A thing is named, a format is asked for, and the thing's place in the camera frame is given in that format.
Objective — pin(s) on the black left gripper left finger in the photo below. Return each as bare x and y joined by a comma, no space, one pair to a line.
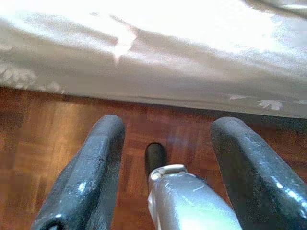
91,172

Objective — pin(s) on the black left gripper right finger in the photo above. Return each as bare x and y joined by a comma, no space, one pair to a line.
254,177

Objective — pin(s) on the beige floral bedspread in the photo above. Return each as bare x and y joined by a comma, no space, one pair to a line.
168,72

